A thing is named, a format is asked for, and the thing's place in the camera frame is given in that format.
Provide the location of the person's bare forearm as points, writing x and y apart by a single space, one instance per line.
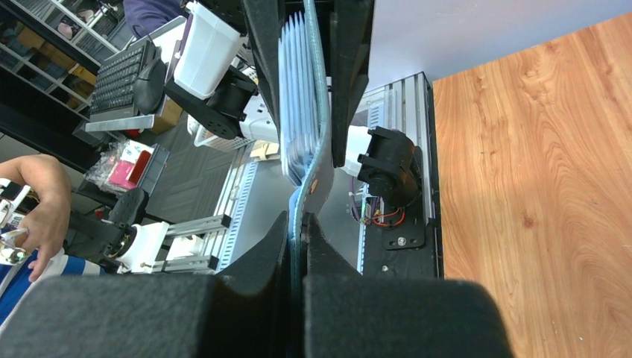
44 174

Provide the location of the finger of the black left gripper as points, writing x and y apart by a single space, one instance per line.
350 31
263 28

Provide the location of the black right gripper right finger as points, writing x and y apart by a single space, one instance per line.
346 314

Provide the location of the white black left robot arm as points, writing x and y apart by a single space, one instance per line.
231 53

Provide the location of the black computer keyboard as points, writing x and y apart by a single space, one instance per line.
112 97

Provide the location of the blue leather card holder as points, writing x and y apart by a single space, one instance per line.
304 129

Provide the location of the person's bare hand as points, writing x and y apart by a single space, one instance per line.
46 226

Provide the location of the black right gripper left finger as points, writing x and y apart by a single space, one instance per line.
239 312

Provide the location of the pink packet in bin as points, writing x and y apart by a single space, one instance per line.
128 166

